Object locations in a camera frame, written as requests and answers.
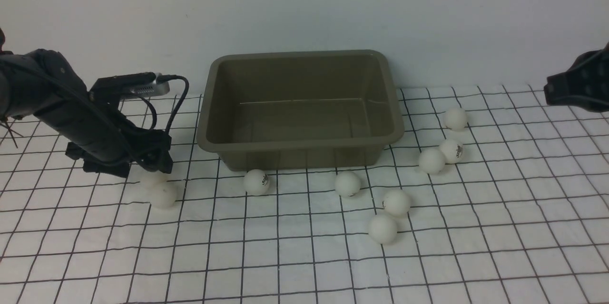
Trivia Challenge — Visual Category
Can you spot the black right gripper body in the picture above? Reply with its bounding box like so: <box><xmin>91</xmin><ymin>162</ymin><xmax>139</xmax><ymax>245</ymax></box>
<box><xmin>544</xmin><ymin>45</ymin><xmax>609</xmax><ymax>112</ymax></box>

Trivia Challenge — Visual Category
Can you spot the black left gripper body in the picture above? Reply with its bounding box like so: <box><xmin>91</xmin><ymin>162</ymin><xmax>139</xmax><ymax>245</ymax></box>
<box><xmin>34</xmin><ymin>90</ymin><xmax>173</xmax><ymax>178</ymax></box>

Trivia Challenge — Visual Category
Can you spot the white printed ball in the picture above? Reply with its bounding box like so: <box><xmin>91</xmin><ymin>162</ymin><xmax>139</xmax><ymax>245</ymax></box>
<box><xmin>243</xmin><ymin>169</ymin><xmax>270</xmax><ymax>196</ymax></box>
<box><xmin>439</xmin><ymin>139</ymin><xmax>464</xmax><ymax>165</ymax></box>

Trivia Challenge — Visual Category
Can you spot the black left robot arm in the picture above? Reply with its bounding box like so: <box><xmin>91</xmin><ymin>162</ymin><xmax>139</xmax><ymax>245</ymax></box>
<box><xmin>0</xmin><ymin>49</ymin><xmax>173</xmax><ymax>178</ymax></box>

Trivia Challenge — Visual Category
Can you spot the white black-grid tablecloth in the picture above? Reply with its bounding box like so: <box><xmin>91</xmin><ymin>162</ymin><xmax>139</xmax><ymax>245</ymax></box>
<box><xmin>0</xmin><ymin>87</ymin><xmax>609</xmax><ymax>304</ymax></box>

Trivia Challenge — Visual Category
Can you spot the olive green plastic bin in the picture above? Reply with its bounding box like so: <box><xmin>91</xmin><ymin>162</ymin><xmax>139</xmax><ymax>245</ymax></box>
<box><xmin>196</xmin><ymin>50</ymin><xmax>404</xmax><ymax>170</ymax></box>

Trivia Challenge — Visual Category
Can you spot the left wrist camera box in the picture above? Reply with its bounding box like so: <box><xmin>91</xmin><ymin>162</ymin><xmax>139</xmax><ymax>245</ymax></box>
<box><xmin>89</xmin><ymin>72</ymin><xmax>170</xmax><ymax>103</ymax></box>

